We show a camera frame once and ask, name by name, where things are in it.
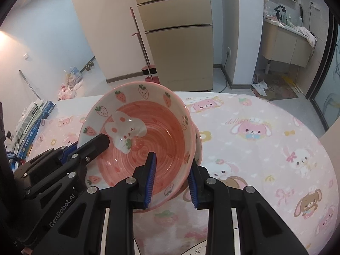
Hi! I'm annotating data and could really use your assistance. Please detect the white life plate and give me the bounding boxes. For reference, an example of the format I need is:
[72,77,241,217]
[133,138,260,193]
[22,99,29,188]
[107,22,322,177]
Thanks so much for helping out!
[132,212,245,255]

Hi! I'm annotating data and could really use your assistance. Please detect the pink cartoon tablecloth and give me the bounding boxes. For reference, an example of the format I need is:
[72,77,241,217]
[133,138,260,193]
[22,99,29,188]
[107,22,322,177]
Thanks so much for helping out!
[29,92,339,254]

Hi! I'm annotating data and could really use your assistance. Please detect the beige bathroom vanity cabinet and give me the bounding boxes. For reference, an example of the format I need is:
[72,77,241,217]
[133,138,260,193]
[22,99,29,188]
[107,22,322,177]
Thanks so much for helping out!
[261,19,312,67]

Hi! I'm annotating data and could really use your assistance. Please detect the pink strawberry bowl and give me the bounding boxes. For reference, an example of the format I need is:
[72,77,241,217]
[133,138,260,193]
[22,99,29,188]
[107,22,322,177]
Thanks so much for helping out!
[78,82,196,210]
[123,118,202,211]

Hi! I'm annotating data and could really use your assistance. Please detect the beige three-door refrigerator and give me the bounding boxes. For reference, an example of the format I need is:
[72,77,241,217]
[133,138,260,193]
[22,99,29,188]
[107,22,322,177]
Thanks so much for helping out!
[136,0,213,91]

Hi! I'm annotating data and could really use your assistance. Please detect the red broom with dustpan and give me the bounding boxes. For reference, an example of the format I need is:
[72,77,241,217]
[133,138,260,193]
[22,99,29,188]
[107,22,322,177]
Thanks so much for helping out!
[130,7,160,84]

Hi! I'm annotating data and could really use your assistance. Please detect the black framed glass door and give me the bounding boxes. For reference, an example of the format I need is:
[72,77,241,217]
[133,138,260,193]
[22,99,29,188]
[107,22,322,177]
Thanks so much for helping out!
[306,12,339,131]

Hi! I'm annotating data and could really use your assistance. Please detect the stack of books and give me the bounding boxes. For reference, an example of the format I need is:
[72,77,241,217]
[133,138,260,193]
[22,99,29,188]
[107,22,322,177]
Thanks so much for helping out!
[11,100,55,159]

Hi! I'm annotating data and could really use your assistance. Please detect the bathroom floor mat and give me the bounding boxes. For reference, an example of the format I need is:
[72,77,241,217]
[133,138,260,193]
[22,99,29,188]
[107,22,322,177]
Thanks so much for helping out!
[251,73,298,101]

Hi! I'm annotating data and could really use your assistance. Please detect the white cloth on sink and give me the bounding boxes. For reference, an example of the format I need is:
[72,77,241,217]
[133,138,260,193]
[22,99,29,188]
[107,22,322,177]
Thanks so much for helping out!
[295,27,317,48]

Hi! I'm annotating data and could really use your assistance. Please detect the black faucet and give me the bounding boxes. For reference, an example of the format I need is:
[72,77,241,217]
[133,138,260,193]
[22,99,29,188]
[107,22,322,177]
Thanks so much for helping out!
[274,5,286,23]

